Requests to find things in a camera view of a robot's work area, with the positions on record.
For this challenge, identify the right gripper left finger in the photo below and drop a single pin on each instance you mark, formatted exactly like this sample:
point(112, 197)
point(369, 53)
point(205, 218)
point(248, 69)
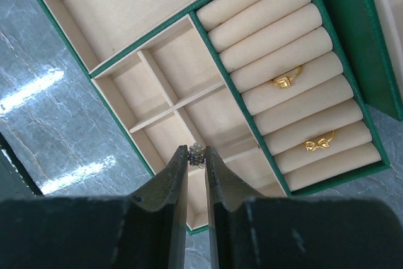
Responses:
point(155, 222)

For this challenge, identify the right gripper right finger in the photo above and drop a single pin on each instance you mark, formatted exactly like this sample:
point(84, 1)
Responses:
point(231, 243)

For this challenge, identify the green jewelry box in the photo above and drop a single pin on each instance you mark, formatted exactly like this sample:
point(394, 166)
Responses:
point(358, 25)

